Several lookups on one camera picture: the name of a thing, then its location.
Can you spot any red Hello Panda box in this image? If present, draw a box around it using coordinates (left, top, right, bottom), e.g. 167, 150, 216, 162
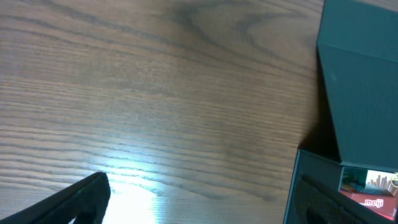
340, 185, 397, 221

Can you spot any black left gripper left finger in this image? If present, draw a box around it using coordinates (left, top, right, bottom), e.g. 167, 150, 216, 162
1, 172, 111, 224

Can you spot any dark green open box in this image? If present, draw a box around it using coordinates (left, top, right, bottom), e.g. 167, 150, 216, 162
284, 0, 397, 223

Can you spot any brown chocolate stick box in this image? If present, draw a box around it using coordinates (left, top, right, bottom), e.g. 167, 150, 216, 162
366, 170, 398, 196

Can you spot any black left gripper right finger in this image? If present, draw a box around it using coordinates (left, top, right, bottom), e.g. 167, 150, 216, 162
294, 175, 393, 224

